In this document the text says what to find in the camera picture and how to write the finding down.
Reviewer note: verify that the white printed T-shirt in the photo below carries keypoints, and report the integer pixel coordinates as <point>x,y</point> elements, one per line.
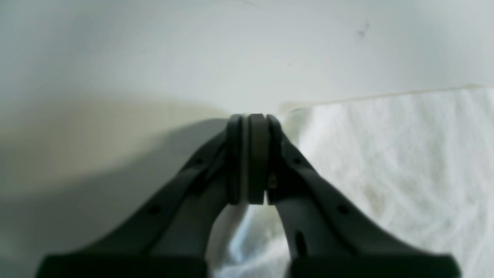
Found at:
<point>418,164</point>

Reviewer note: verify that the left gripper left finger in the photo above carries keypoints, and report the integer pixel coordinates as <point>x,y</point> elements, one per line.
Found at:
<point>168,236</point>

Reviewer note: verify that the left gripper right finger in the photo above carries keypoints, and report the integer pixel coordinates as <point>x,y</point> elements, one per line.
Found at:
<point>328,236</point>

